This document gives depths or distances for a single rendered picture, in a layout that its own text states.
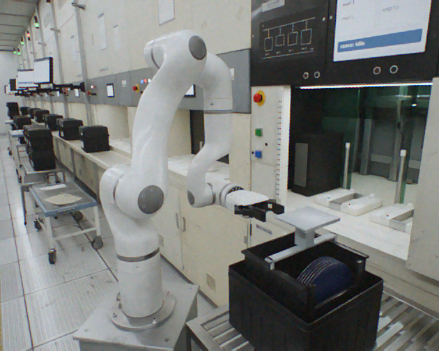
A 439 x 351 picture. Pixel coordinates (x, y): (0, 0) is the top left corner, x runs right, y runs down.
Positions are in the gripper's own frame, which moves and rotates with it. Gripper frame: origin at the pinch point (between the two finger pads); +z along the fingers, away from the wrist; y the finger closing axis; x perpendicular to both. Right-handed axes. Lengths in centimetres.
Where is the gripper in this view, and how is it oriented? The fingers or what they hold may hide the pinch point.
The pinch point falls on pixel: (270, 212)
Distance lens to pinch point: 87.8
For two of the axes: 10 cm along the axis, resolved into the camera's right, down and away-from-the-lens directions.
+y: -8.3, 1.5, -5.4
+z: 5.6, 2.0, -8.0
